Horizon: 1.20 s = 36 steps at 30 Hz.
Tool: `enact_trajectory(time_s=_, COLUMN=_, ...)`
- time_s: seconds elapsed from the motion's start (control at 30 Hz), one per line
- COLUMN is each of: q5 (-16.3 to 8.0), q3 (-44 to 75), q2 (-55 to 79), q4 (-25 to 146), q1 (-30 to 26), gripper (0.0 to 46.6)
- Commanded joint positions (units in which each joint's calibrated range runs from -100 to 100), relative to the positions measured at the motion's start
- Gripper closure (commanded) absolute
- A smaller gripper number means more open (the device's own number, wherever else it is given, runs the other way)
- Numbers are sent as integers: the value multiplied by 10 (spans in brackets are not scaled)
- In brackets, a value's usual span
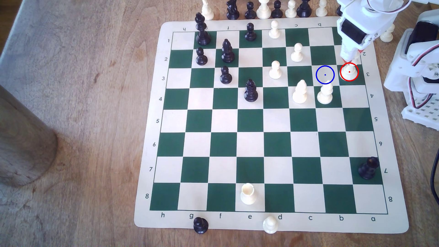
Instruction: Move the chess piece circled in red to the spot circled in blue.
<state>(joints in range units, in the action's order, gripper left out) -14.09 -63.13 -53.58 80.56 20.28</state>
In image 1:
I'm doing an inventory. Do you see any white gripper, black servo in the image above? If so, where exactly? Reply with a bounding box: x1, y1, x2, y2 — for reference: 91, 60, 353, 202
336, 0, 396, 65

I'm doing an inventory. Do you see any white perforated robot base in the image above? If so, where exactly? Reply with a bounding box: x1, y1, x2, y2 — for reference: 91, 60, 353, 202
401, 99, 439, 132

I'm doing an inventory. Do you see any green and cream chess mat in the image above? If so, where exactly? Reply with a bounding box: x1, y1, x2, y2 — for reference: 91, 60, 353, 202
134, 15, 410, 234

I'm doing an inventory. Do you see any white bishop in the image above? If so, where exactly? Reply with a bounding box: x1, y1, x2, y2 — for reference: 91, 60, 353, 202
317, 82, 334, 105
292, 80, 308, 104
201, 0, 214, 20

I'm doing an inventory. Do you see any black queen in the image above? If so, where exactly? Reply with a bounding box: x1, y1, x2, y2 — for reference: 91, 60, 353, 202
297, 0, 312, 18

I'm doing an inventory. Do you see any black pawn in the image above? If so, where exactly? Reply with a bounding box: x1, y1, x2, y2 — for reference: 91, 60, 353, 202
244, 23, 257, 42
244, 1, 257, 20
271, 0, 284, 19
219, 66, 233, 85
195, 47, 208, 66
193, 217, 209, 235

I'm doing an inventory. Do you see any white queen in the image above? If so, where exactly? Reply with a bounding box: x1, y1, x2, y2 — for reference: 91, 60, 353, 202
257, 0, 272, 20

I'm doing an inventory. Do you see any black bishop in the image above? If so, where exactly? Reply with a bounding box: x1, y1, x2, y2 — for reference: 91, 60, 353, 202
221, 39, 235, 63
244, 79, 259, 103

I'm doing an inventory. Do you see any black rook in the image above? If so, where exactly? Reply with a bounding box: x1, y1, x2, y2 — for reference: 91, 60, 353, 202
358, 157, 380, 180

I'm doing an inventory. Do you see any black knight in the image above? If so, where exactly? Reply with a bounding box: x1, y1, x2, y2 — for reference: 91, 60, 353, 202
226, 0, 240, 20

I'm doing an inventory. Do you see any white rook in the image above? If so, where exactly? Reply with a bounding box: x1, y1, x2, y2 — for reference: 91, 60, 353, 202
240, 183, 257, 206

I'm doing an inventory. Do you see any red white black servo wire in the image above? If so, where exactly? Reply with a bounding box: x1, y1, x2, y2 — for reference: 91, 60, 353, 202
410, 90, 435, 111
365, 0, 412, 16

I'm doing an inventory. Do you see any black cable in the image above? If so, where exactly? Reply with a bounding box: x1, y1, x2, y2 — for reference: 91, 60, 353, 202
430, 148, 439, 204

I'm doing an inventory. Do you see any round wooden post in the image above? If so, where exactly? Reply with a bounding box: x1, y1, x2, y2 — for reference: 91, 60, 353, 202
0, 85, 58, 188

